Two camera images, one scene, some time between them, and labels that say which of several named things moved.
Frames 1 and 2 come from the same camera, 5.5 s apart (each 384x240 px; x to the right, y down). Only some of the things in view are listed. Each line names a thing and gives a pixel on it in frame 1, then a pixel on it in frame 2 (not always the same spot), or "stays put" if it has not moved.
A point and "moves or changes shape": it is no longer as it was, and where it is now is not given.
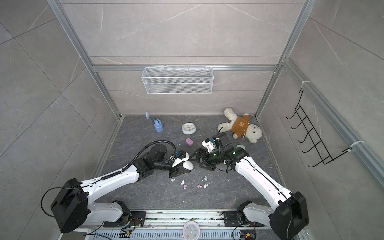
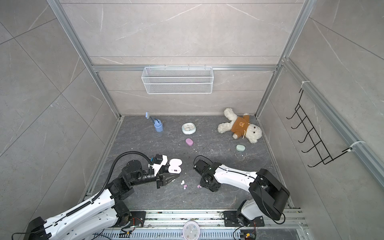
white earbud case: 188,165 moves or changes shape
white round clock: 191,230 stays put
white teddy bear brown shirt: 240,126 stays put
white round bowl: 189,128 stays put
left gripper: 178,171 -> 160,178
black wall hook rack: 325,155 stays put
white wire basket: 175,80 stays put
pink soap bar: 189,141 stays put
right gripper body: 214,157 -> 214,187
